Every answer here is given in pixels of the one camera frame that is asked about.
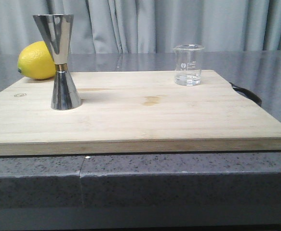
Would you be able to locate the clear glass beaker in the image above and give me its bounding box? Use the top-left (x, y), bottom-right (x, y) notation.
top-left (174, 44), bottom-right (204, 86)

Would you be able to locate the grey curtain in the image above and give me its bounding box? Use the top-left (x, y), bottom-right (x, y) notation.
top-left (0, 0), bottom-right (281, 55)

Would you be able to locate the steel double jigger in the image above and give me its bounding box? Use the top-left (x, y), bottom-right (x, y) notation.
top-left (33, 14), bottom-right (81, 110)

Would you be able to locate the yellow lemon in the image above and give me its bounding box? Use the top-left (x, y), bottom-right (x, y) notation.
top-left (17, 41), bottom-right (56, 80)

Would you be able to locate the wooden cutting board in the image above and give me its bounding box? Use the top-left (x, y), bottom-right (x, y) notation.
top-left (0, 70), bottom-right (281, 156)

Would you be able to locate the black board handle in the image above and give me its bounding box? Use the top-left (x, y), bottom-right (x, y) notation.
top-left (229, 82), bottom-right (262, 106)

